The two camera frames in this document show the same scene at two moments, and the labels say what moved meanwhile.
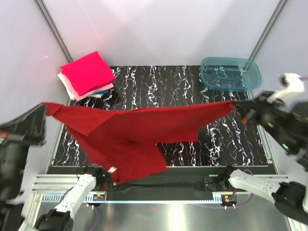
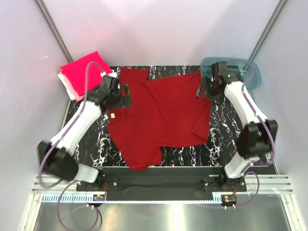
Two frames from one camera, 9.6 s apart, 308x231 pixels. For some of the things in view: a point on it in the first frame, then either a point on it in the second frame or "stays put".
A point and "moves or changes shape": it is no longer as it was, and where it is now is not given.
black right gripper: x=252 y=106 -> x=205 y=83
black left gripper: x=29 y=126 -> x=125 y=101
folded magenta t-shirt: x=89 y=74 stays put
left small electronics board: x=97 y=197 stays put
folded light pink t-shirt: x=78 y=97 stays put
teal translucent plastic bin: x=229 y=74 stays put
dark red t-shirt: x=125 y=140 moves or changes shape
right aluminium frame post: x=281 y=5 stays put
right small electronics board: x=229 y=198 stays put
